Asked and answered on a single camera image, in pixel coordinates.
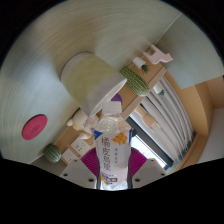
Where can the round purple number sign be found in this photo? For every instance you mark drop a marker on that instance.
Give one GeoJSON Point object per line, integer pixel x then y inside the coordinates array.
{"type": "Point", "coordinates": [117, 98]}

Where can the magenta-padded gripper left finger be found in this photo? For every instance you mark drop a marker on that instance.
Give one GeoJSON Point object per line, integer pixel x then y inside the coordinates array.
{"type": "Point", "coordinates": [77, 170]}

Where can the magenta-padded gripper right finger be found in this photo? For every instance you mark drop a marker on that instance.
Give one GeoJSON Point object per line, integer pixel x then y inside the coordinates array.
{"type": "Point", "coordinates": [150, 170]}

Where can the white wall socket plate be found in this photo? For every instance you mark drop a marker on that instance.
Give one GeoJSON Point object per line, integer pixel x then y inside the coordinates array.
{"type": "Point", "coordinates": [69, 156]}
{"type": "Point", "coordinates": [80, 146]}

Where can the tall green plush cactus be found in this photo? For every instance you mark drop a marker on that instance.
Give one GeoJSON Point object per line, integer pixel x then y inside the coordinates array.
{"type": "Point", "coordinates": [135, 81]}

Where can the dark-framed window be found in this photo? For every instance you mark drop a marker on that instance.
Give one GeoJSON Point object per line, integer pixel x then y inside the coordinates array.
{"type": "Point", "coordinates": [146, 143]}

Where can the grey pleated curtain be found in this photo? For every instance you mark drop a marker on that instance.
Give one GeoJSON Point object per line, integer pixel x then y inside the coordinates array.
{"type": "Point", "coordinates": [173, 113]}

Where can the pale yellow paper cup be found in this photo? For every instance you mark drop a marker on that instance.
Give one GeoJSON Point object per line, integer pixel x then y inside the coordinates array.
{"type": "Point", "coordinates": [90, 78]}

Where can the flat round red coaster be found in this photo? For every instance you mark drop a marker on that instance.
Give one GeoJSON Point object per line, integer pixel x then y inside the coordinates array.
{"type": "Point", "coordinates": [34, 127]}

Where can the clear plastic drink bottle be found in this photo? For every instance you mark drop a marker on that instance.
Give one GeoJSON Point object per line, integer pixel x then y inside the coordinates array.
{"type": "Point", "coordinates": [112, 150]}

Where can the cream plush mouse toy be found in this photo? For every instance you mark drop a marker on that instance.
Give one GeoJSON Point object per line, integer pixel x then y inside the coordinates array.
{"type": "Point", "coordinates": [80, 121]}

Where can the round green plush cactus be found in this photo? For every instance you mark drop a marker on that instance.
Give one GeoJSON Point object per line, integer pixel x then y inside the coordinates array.
{"type": "Point", "coordinates": [52, 153]}

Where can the small plant in white pot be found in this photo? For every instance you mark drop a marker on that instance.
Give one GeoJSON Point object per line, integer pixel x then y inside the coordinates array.
{"type": "Point", "coordinates": [139, 62]}
{"type": "Point", "coordinates": [158, 89]}

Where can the wooden hand sculpture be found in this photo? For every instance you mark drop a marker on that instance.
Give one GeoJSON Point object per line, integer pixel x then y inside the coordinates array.
{"type": "Point", "coordinates": [149, 119]}

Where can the wooden desk back ledge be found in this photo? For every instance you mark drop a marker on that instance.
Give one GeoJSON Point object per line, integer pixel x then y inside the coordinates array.
{"type": "Point", "coordinates": [131, 101]}

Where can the grey-green partition panel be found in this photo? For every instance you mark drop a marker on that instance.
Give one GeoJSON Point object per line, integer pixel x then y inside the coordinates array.
{"type": "Point", "coordinates": [190, 50]}

